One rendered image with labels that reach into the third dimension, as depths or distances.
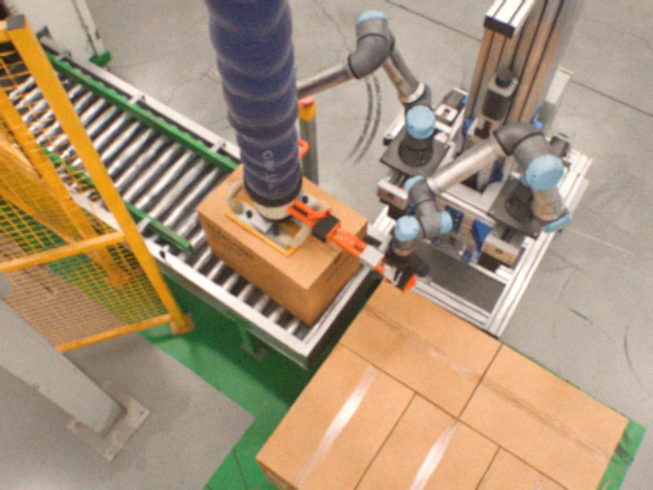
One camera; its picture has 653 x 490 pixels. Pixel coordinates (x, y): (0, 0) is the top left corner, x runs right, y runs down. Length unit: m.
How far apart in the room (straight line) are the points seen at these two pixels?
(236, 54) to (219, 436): 2.07
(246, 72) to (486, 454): 1.78
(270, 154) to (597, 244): 2.30
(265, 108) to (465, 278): 1.77
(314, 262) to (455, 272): 1.07
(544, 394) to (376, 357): 0.73
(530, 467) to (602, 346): 1.08
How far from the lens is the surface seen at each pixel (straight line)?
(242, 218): 2.72
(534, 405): 2.96
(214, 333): 3.58
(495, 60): 2.46
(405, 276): 2.44
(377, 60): 2.37
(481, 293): 3.46
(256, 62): 1.89
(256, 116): 2.06
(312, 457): 2.80
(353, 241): 2.50
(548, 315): 3.73
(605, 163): 4.35
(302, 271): 2.61
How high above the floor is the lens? 3.29
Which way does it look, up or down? 61 degrees down
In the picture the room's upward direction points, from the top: straight up
